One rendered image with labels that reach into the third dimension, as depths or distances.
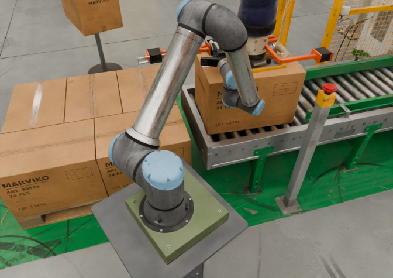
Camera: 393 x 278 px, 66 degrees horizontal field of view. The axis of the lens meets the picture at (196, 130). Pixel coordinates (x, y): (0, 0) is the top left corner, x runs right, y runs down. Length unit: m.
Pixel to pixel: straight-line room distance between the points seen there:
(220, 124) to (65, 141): 1.00
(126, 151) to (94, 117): 1.07
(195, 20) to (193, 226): 0.79
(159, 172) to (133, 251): 0.37
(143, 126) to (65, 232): 1.34
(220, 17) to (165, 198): 0.67
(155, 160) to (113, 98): 1.32
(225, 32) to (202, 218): 0.73
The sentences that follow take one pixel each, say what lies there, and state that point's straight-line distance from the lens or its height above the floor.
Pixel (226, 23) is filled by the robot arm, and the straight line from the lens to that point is 1.12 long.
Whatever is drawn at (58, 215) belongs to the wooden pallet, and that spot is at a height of 0.02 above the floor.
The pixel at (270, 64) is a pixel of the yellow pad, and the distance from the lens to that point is 1.92.
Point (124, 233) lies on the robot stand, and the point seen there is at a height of 0.75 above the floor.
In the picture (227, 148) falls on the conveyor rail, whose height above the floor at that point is 0.56.
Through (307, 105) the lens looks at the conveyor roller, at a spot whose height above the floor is 0.54.
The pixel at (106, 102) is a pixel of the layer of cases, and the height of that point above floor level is 0.54.
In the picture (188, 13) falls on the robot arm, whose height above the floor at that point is 1.48.
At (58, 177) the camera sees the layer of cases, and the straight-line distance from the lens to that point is 2.05.
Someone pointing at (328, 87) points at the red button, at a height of 1.04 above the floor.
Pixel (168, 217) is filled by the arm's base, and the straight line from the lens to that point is 1.23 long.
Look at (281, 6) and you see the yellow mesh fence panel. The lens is 2.42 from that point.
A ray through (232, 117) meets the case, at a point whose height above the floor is 0.67.
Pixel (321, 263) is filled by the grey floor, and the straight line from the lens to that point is 2.23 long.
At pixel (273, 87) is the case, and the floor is 0.87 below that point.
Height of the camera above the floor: 1.91
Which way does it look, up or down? 42 degrees down
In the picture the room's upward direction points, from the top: straight up
